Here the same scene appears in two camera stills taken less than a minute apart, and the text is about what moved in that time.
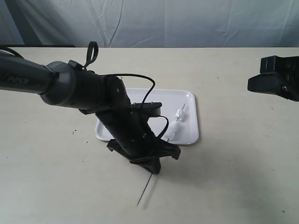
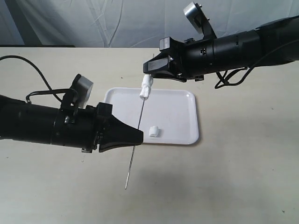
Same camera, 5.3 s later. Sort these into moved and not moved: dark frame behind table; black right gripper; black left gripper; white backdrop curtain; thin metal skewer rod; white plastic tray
Moved: thin metal skewer rod; black right gripper; black left gripper
Not moved: white backdrop curtain; dark frame behind table; white plastic tray
